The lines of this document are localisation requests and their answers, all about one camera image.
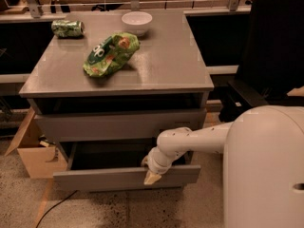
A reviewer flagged grey drawer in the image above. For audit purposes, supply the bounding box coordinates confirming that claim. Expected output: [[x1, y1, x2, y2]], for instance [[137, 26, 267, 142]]
[[35, 109, 206, 143], [52, 140, 201, 192]]

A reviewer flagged grey metal shelf rail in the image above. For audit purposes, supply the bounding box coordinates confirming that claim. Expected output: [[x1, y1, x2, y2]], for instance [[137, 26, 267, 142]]
[[0, 0, 250, 24]]

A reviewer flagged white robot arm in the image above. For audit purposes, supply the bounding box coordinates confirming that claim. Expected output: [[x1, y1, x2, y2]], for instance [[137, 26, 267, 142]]
[[142, 104, 304, 228]]

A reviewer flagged green chip bag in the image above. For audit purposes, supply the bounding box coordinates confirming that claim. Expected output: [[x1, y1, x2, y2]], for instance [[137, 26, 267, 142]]
[[83, 32, 140, 77]]

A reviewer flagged white bowl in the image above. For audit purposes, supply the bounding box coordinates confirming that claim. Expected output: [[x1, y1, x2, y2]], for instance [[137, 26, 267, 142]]
[[122, 11, 153, 36]]

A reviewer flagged grey drawer cabinet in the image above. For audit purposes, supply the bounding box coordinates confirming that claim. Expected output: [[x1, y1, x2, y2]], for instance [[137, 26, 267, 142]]
[[18, 9, 215, 193]]

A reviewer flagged green soda can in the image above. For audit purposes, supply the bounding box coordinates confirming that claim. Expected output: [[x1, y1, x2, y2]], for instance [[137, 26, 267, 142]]
[[51, 20, 84, 38]]

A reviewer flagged cardboard box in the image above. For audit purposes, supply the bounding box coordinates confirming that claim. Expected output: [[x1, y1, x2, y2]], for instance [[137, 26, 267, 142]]
[[6, 108, 67, 179]]

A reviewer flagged grey top drawer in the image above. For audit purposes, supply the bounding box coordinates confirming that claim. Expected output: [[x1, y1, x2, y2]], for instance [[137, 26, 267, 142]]
[[35, 109, 206, 143]]

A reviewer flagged black office chair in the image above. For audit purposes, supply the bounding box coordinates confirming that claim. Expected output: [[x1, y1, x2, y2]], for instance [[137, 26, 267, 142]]
[[219, 0, 304, 122]]

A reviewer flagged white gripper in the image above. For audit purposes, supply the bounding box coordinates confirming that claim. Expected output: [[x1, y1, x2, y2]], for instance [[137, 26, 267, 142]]
[[141, 147, 179, 185]]

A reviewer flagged black floor cable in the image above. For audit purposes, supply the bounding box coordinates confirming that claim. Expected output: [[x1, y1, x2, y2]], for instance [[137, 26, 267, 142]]
[[34, 189, 79, 228]]

